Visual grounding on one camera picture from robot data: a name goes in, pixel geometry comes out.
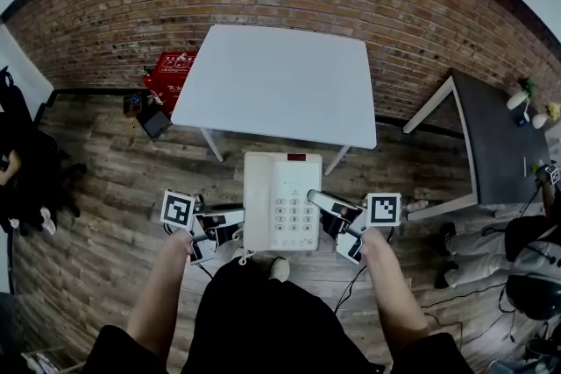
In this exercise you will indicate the white square table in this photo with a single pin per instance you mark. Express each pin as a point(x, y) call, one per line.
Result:
point(280, 83)

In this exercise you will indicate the red fire extinguisher box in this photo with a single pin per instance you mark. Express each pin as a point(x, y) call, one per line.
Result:
point(175, 74)

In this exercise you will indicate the white power strip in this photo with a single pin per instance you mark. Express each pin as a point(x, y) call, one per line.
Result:
point(41, 363)

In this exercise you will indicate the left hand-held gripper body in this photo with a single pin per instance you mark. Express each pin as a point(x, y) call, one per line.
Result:
point(177, 210)

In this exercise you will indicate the dark grey side table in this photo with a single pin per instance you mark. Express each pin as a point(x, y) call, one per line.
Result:
point(499, 136)

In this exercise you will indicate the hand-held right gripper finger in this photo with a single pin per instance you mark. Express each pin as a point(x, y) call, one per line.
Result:
point(335, 225)
point(326, 201)

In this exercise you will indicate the person's black shirt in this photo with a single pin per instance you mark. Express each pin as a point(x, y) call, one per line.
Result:
point(122, 357)

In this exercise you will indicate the black round bag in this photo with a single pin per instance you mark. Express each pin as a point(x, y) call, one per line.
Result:
point(532, 298)

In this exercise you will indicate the white desk telephone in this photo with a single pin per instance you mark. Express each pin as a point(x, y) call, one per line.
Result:
point(263, 197)

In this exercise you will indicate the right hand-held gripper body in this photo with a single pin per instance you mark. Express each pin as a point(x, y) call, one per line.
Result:
point(383, 210)

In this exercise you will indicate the small blue object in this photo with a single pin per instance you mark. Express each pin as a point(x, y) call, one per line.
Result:
point(522, 119)

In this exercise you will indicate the small box with blue sticker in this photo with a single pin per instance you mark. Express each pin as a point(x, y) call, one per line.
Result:
point(132, 105)

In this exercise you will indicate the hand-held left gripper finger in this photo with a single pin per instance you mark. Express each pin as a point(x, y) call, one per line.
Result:
point(225, 234)
point(232, 215)

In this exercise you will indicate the person's right forearm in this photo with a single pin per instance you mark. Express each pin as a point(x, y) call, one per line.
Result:
point(390, 289)

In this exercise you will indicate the person's black trousers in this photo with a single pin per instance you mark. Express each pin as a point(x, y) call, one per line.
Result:
point(271, 328)

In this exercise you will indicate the white vase with green plant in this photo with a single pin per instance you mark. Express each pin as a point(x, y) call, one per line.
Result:
point(516, 98)

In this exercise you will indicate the person's left forearm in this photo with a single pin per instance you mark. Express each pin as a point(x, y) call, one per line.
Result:
point(162, 293)

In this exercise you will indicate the red fire extinguisher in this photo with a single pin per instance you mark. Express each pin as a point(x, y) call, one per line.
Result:
point(148, 79)

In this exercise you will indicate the black tablet device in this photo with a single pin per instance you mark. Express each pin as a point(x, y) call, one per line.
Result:
point(153, 122)

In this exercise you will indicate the person's right white shoe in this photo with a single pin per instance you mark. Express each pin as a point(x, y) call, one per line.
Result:
point(279, 269)

